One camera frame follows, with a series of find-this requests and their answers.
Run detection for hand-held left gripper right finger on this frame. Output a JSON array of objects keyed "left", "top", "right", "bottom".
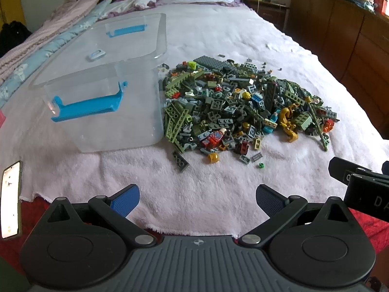
[{"left": 238, "top": 184, "right": 351, "bottom": 247}]

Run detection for pink striped quilt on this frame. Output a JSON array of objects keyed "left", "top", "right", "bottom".
[{"left": 0, "top": 0, "right": 107, "bottom": 81}]

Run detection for clear plastic box blue handles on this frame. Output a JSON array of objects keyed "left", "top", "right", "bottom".
[{"left": 29, "top": 13, "right": 168, "bottom": 153}]

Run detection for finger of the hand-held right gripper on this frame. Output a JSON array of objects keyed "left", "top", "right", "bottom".
[{"left": 328, "top": 156, "right": 374, "bottom": 186}]

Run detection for red toy minifigure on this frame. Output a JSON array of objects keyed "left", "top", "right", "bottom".
[{"left": 201, "top": 128, "right": 227, "bottom": 148}]

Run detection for wooden nightstand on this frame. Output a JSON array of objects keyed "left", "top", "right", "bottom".
[{"left": 244, "top": 0, "right": 290, "bottom": 31}]

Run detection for smartphone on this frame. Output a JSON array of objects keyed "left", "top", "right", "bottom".
[{"left": 1, "top": 161, "right": 24, "bottom": 239}]

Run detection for gold toy snake piece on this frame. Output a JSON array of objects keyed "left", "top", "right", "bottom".
[{"left": 279, "top": 103, "right": 302, "bottom": 142}]

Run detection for yellow wardrobe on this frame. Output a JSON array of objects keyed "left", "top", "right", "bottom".
[{"left": 0, "top": 0, "right": 27, "bottom": 32}]

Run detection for pile of toy building bricks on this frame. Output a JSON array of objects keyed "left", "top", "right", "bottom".
[{"left": 158, "top": 55, "right": 339, "bottom": 155}]

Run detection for dark grey rectangular brick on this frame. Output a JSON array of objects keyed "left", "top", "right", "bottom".
[{"left": 173, "top": 151, "right": 190, "bottom": 171}]

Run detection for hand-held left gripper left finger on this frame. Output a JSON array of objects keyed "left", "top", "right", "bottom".
[{"left": 45, "top": 184, "right": 158, "bottom": 247}]

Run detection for black bag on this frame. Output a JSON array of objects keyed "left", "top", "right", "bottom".
[{"left": 0, "top": 21, "right": 33, "bottom": 58}]

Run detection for light blue floral quilt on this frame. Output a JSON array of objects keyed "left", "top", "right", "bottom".
[{"left": 0, "top": 0, "right": 114, "bottom": 108}]

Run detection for long wooden cabinet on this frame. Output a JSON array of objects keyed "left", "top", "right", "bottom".
[{"left": 285, "top": 0, "right": 389, "bottom": 120}]

